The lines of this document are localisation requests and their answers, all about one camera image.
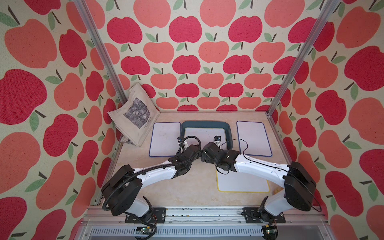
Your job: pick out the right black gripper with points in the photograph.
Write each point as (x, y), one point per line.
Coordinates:
(206, 159)

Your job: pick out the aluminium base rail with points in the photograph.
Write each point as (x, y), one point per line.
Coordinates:
(206, 223)

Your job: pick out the beige printed canvas bag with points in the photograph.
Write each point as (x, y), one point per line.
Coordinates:
(136, 117)

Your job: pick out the left blue-framed whiteboard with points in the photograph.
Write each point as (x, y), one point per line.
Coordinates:
(164, 140)

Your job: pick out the aluminium frame post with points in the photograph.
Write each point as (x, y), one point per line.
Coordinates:
(102, 50)
(325, 14)

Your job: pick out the teal plastic storage box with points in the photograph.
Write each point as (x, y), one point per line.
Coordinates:
(228, 145)

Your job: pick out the yellow-framed whiteboard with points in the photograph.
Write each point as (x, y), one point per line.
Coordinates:
(206, 135)
(241, 183)

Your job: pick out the left aluminium frame post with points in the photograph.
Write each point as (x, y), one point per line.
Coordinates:
(102, 50)

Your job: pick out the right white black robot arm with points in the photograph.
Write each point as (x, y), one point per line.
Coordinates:
(298, 186)

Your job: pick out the right aluminium frame post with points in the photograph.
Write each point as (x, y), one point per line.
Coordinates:
(325, 14)

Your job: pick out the right blue-framed whiteboard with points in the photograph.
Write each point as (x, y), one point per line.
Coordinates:
(253, 139)

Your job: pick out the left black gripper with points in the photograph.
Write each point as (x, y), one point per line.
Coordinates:
(199, 155)

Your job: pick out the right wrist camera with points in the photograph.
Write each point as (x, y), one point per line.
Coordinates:
(217, 139)

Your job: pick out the blue-framed whiteboard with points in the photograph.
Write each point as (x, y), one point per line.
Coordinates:
(253, 139)
(164, 140)

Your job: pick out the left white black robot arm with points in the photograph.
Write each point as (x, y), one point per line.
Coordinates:
(122, 190)

